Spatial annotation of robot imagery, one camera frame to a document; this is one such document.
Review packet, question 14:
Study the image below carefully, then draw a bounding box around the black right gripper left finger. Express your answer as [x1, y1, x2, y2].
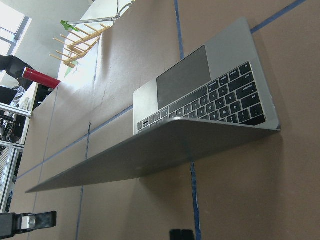
[0, 211, 57, 237]

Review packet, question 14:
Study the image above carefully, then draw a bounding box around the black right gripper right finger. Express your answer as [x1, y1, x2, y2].
[169, 229, 195, 240]

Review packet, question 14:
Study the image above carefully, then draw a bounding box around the grey laptop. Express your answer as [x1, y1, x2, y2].
[30, 17, 281, 193]

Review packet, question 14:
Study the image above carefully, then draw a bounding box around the crossing blue tape strip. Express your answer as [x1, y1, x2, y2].
[190, 161, 202, 240]

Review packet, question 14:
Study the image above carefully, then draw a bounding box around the thin blue tape line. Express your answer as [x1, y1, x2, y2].
[75, 122, 92, 240]

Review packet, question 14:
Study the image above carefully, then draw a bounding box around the red cylinder bottle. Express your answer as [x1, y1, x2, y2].
[22, 67, 61, 89]

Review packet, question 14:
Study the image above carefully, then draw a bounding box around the black cloth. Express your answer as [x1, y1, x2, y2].
[0, 55, 34, 91]

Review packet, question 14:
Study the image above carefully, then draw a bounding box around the wooden dish rack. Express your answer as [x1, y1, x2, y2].
[50, 23, 111, 68]

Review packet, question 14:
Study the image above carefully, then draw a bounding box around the blue tape strip far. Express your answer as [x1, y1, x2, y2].
[174, 0, 185, 60]

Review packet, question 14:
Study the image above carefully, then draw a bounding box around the aluminium frame shelving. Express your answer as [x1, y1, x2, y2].
[0, 103, 32, 213]

